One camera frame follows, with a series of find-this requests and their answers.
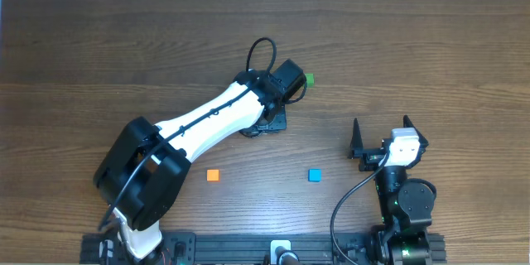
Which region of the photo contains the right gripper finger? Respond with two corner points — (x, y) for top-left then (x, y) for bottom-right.
(349, 118), (365, 152)
(403, 114), (430, 151)

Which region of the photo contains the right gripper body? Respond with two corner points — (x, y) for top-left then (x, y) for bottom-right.
(347, 147), (388, 172)

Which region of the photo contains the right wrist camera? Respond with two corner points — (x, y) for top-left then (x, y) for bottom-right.
(383, 128), (422, 168)

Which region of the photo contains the mounting rail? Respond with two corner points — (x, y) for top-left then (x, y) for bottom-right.
(80, 231), (447, 265)

